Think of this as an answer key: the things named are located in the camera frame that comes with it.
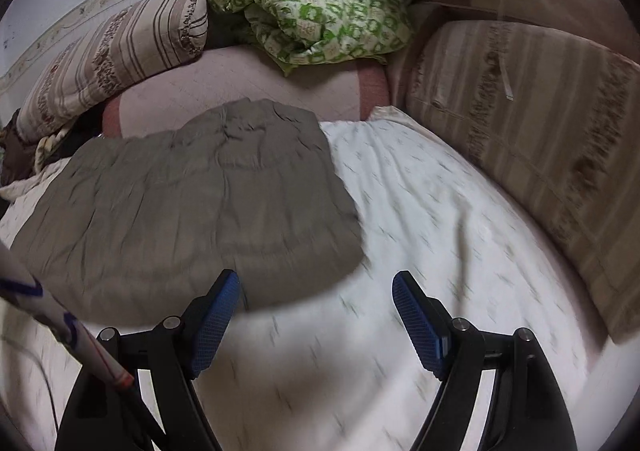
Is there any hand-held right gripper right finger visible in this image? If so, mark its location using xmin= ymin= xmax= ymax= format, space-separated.
xmin=391 ymin=271 xmax=581 ymax=451

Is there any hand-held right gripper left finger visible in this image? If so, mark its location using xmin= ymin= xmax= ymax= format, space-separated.
xmin=54 ymin=269 xmax=241 ymax=451

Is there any olive quilted hooded jacket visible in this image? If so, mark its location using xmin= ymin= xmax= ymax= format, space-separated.
xmin=10 ymin=98 xmax=363 ymax=327

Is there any white leaf print bedsheet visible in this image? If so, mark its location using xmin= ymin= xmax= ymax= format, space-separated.
xmin=0 ymin=106 xmax=608 ymax=451

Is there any brown cloth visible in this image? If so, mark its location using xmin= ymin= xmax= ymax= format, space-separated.
xmin=0 ymin=123 xmax=41 ymax=186

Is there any dark cloth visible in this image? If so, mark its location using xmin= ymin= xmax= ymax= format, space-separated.
xmin=47 ymin=111 xmax=108 ymax=164

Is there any striped floral pillow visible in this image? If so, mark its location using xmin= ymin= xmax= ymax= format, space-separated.
xmin=405 ymin=20 xmax=640 ymax=344
xmin=15 ymin=0 xmax=210 ymax=142

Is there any pink bolster cushion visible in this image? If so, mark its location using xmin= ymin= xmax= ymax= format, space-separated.
xmin=101 ymin=43 xmax=391 ymax=139

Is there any green patterned blanket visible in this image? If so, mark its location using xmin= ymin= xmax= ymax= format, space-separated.
xmin=200 ymin=0 xmax=416 ymax=78

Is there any beige strap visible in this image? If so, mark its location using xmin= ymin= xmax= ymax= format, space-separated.
xmin=492 ymin=48 xmax=516 ymax=102

